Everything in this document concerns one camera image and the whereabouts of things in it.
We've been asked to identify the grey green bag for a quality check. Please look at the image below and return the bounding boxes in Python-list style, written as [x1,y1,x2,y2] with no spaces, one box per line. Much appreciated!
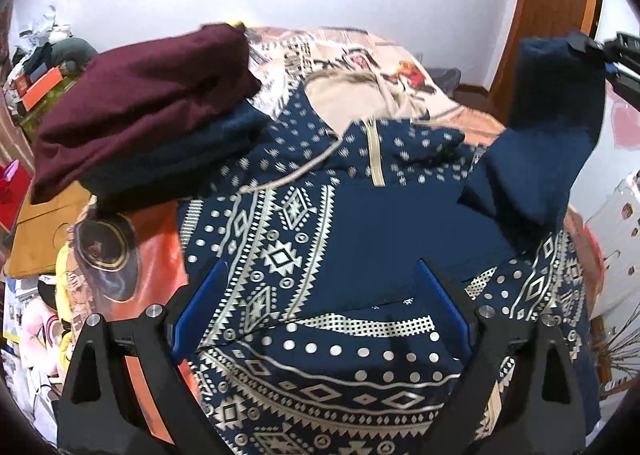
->
[50,37,99,72]

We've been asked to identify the red bag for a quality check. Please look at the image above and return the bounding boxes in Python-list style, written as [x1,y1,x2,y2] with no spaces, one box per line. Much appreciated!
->
[0,160,34,232]

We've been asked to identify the dry twig bundle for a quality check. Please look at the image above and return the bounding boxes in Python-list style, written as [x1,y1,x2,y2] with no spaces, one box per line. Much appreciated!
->
[592,320,640,388]

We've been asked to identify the brown striped curtain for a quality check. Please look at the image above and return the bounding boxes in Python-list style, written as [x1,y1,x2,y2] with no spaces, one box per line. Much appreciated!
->
[0,0,36,170]

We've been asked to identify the maroon folded garment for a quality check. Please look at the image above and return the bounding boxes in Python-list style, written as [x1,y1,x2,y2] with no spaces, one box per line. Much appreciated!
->
[31,27,263,206]

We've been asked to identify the white crumpled cloth pile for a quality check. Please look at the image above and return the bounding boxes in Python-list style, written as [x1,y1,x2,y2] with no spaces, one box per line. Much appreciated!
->
[15,5,72,44]

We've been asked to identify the printed blanket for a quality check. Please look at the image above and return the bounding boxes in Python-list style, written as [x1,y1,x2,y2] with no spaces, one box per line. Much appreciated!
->
[55,25,603,455]

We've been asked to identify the pink heart wall sticker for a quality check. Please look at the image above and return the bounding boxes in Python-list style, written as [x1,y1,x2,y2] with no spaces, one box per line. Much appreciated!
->
[607,101,640,150]

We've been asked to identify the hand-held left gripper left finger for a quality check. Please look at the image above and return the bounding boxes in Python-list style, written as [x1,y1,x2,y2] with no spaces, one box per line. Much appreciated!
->
[56,259,231,455]

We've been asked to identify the navy patterned hoodie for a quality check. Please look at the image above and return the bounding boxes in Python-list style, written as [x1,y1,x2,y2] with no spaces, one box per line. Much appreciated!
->
[177,37,608,455]

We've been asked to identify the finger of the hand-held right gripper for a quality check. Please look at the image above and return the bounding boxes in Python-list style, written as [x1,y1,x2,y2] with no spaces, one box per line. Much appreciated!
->
[566,31,640,66]
[604,62,640,112]

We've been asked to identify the grey backpack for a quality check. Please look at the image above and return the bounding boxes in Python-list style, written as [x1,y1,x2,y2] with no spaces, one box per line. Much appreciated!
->
[422,65,461,98]

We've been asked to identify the orange box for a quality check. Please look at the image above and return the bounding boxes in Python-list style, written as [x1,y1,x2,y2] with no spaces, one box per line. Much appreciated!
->
[22,67,66,109]

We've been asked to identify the plain navy folded garment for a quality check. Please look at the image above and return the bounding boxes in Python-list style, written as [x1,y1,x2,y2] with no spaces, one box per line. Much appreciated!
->
[80,100,273,213]

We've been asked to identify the pink plush toy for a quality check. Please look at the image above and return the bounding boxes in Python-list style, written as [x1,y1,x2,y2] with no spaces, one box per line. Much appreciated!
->
[19,304,65,353]

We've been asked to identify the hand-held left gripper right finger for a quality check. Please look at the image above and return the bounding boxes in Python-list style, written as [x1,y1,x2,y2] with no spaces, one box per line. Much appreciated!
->
[414,257,586,455]

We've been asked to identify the white storage drawers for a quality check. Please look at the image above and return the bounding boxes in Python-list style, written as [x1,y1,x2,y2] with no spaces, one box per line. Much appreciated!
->
[582,172,640,321]

